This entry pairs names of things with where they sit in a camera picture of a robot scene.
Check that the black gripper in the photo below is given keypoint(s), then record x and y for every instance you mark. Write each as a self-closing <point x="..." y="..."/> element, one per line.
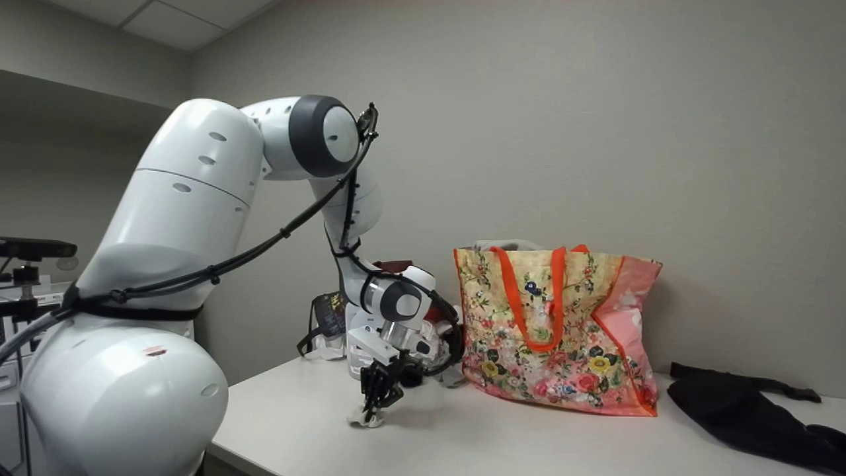
<point x="393" y="374"/>

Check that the white tissue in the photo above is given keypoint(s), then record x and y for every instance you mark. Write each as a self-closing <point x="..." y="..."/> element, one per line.
<point x="370" y="421"/>

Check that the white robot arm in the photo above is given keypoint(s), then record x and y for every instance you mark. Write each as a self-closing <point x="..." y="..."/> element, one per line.
<point x="167" y="265"/>

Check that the floral orange tote bag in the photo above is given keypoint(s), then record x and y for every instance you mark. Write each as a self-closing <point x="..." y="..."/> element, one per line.
<point x="564" y="334"/>

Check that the black cloth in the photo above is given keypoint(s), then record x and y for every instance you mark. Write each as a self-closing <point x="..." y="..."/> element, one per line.
<point x="750" y="412"/>

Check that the black camera stand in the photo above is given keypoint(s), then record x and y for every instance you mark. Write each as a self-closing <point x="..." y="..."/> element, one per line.
<point x="29" y="265"/>

